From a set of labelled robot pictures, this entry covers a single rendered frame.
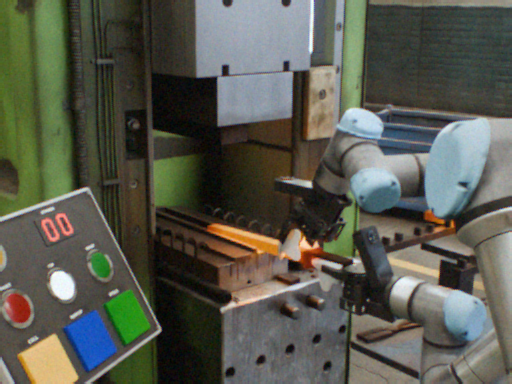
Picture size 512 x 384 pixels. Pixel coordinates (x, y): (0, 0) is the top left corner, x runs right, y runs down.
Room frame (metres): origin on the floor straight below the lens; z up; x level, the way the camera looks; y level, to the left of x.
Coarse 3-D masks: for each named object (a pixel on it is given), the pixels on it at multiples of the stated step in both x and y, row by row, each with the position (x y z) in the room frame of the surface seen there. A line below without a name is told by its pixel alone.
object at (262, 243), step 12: (216, 228) 1.63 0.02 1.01; (228, 228) 1.62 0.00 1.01; (240, 240) 1.56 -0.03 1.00; (252, 240) 1.53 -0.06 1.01; (264, 240) 1.51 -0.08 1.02; (276, 240) 1.50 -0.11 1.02; (276, 252) 1.47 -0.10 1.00; (312, 252) 1.39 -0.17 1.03; (324, 252) 1.39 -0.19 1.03; (312, 264) 1.39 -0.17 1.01; (348, 264) 1.33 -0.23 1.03
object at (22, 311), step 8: (8, 296) 0.97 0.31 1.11; (16, 296) 0.98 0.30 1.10; (8, 304) 0.96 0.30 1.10; (16, 304) 0.97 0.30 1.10; (24, 304) 0.98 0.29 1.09; (8, 312) 0.95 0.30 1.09; (16, 312) 0.96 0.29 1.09; (24, 312) 0.97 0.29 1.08; (16, 320) 0.95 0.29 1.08; (24, 320) 0.96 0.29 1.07
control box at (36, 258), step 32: (0, 224) 1.04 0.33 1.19; (32, 224) 1.08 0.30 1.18; (96, 224) 1.20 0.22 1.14; (32, 256) 1.05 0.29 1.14; (64, 256) 1.10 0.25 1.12; (0, 288) 0.97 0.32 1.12; (32, 288) 1.01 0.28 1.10; (96, 288) 1.11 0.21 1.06; (128, 288) 1.17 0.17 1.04; (0, 320) 0.93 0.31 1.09; (32, 320) 0.97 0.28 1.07; (64, 320) 1.02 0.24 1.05; (0, 352) 0.90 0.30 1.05; (128, 352) 1.08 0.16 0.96
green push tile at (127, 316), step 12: (120, 300) 1.13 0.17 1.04; (132, 300) 1.15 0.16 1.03; (108, 312) 1.10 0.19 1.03; (120, 312) 1.11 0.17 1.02; (132, 312) 1.13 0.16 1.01; (120, 324) 1.10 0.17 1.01; (132, 324) 1.12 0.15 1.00; (144, 324) 1.14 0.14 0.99; (120, 336) 1.09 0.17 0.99; (132, 336) 1.10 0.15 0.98
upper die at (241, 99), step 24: (288, 72) 1.56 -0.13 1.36; (168, 96) 1.58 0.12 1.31; (192, 96) 1.51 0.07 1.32; (216, 96) 1.45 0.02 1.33; (240, 96) 1.48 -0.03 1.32; (264, 96) 1.52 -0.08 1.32; (288, 96) 1.56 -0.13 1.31; (192, 120) 1.51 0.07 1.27; (216, 120) 1.45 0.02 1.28; (240, 120) 1.48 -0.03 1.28; (264, 120) 1.52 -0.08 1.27
